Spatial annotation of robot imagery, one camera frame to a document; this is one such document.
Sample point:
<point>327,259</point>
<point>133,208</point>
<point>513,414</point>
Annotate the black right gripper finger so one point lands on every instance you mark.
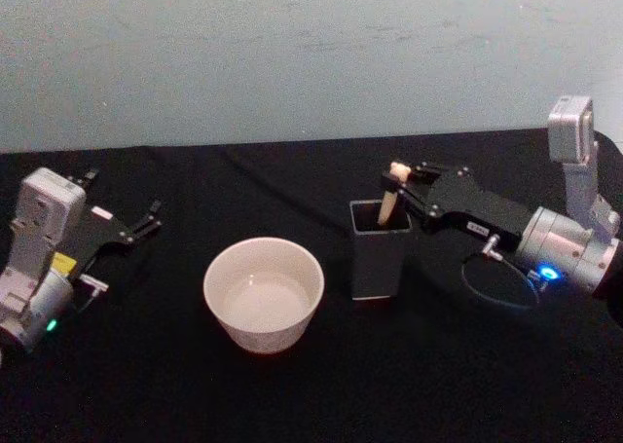
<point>411,197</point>
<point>428,171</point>

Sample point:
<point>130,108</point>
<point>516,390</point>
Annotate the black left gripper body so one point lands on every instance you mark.
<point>99,233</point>

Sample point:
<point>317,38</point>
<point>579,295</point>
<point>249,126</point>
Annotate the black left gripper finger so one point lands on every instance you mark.
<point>146,224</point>
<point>84,176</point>

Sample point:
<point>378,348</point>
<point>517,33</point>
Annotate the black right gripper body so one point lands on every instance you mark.
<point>467,204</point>

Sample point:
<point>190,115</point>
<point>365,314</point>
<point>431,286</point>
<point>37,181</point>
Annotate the cream utensil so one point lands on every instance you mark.
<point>388,207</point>

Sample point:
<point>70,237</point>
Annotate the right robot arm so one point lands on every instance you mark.
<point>564,248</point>

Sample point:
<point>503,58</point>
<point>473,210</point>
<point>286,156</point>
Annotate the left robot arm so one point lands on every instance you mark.
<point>41,219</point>

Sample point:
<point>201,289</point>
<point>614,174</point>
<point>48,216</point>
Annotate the black square holder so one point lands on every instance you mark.
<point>377,268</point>

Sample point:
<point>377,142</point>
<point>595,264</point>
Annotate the white ceramic bowl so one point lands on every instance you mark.
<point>263,297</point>

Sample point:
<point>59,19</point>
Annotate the black table cloth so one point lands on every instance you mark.
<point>311,394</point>

